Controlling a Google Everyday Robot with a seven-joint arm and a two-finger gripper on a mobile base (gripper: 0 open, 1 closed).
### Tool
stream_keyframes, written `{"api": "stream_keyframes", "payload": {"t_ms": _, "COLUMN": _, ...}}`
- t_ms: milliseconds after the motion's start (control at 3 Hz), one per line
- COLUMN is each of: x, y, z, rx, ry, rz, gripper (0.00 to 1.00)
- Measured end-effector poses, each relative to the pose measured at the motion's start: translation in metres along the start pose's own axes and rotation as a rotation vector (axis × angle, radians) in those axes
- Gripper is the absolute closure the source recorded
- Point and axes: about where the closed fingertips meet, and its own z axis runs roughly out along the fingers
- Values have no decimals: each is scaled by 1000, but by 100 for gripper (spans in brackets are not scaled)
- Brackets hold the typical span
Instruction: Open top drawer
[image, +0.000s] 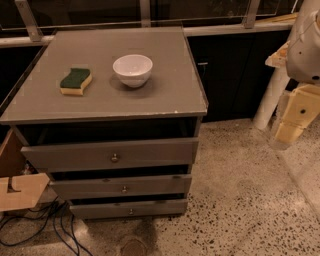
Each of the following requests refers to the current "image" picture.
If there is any grey drawer cabinet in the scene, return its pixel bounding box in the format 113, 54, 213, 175
1, 27, 208, 207

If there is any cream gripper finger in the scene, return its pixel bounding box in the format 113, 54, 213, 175
275, 84, 320, 144

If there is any brown cardboard panel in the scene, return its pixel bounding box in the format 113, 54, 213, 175
0, 129, 26, 177

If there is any white ceramic bowl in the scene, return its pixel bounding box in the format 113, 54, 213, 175
113, 54, 153, 88

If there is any grey bottom drawer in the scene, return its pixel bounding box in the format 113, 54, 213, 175
70, 199, 187, 219

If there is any black cable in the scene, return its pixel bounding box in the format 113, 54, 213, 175
0, 196, 84, 256

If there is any green yellow sponge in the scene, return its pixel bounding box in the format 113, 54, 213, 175
60, 68, 92, 96

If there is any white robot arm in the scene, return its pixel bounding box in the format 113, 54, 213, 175
275, 0, 320, 144

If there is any metal railing frame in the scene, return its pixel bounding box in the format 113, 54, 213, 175
0, 0, 304, 48

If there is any white diagonal pole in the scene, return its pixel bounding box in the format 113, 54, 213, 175
252, 64, 292, 131

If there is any grey middle drawer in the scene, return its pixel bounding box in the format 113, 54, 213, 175
50, 174, 192, 200

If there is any grey drawer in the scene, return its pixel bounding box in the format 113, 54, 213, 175
21, 138, 198, 173
50, 174, 192, 200
70, 199, 187, 219

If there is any blue cable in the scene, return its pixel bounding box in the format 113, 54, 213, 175
0, 201, 94, 256

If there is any grey top drawer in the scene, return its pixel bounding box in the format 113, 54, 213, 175
21, 138, 198, 173

